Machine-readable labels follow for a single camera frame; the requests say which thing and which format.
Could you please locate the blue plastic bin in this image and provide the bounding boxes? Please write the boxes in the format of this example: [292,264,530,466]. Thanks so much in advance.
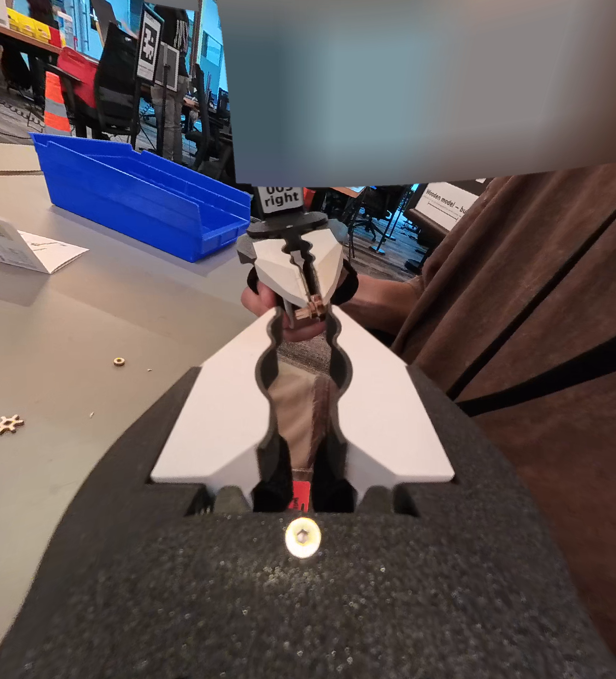
[29,133,252,263]

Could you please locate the folded instruction leaflet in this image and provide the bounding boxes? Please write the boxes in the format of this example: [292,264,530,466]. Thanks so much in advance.
[0,208,90,275]

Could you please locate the black lanyard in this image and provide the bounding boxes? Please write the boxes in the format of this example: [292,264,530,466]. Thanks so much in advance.
[448,178,616,417]

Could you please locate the orange traffic cone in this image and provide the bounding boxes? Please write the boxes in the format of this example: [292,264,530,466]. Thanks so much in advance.
[43,70,72,138]

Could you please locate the grey desk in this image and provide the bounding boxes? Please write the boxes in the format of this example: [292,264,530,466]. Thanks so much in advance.
[0,140,266,679]

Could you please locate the person's right hand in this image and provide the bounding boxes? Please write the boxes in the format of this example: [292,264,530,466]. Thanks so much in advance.
[240,265,372,343]

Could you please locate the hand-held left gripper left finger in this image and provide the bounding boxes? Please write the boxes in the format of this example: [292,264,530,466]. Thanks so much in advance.
[150,307,295,512]

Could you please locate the black office chair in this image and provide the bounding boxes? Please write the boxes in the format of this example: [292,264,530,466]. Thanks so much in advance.
[93,34,144,139]

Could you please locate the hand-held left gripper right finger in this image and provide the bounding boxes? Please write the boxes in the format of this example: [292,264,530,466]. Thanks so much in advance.
[310,306,456,512]

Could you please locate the person's right forearm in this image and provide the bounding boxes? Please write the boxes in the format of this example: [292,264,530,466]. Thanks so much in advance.
[363,276,426,330]

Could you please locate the red chair cover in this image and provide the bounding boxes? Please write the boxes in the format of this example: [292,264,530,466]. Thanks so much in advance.
[56,47,99,107]

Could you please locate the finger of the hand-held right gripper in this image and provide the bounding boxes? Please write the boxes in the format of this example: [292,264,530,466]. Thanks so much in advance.
[294,229,346,308]
[254,238,314,319]

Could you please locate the wooden top table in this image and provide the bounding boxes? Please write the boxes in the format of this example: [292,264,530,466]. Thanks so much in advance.
[0,13,65,107]

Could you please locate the white marker sign board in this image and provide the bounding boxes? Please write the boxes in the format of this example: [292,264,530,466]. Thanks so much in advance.
[406,180,494,234]

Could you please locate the person's khaki pants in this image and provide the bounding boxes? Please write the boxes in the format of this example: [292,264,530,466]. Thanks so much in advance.
[268,363,319,478]

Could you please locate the yellow plastic bin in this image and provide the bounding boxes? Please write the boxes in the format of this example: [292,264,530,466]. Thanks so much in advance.
[7,8,53,40]

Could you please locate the small marker sign on stand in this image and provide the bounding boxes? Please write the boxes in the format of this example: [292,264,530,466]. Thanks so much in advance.
[159,43,180,91]

